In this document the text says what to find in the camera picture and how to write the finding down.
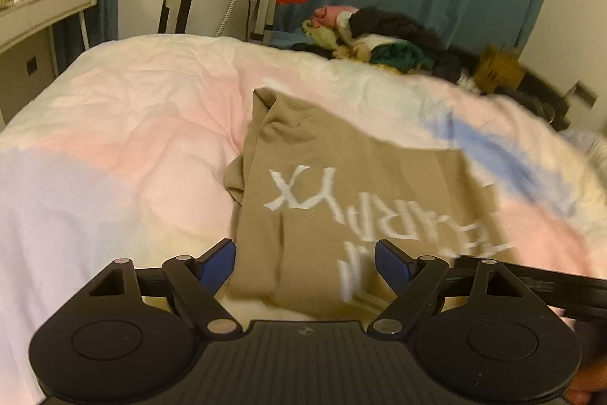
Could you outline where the tan t-shirt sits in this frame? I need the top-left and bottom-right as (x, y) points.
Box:
(224, 88), (516, 320)

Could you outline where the pile of dark clothes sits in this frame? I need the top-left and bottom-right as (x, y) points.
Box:
(289, 5), (480, 83)

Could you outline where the pastel tie-dye duvet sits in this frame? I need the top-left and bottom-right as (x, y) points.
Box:
(1, 35), (606, 404)

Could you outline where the black bedside seat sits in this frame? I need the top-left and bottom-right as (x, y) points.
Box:
(517, 71), (570, 132)

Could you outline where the brown paper bag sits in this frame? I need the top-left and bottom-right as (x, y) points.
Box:
(473, 45), (526, 93)

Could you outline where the white dresser desk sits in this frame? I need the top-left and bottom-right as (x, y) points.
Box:
(1, 0), (97, 124)

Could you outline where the wall power socket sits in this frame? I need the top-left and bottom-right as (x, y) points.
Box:
(566, 81), (598, 109)

